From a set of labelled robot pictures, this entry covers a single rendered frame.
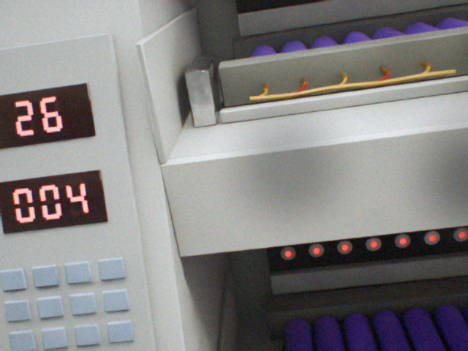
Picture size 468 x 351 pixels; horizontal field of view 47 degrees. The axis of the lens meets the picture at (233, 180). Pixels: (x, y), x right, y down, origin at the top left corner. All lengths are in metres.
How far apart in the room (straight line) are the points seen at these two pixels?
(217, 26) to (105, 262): 0.25
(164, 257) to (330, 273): 0.20
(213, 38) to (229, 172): 0.22
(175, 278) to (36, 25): 0.12
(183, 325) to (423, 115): 0.14
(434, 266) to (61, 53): 0.29
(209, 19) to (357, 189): 0.24
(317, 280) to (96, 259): 0.21
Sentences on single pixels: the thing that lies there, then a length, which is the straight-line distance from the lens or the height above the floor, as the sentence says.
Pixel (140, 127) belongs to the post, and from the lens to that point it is 0.23.
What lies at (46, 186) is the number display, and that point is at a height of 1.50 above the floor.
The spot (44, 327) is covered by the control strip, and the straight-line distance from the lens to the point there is 0.25.
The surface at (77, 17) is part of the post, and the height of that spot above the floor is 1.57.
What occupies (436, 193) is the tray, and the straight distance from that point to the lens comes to 0.24.
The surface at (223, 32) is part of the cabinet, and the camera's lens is 0.43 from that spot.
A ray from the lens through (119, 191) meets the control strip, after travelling 0.23.
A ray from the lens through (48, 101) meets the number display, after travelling 0.24.
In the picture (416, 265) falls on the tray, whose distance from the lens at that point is 0.41.
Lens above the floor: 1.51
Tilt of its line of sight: 3 degrees down
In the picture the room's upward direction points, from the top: 7 degrees counter-clockwise
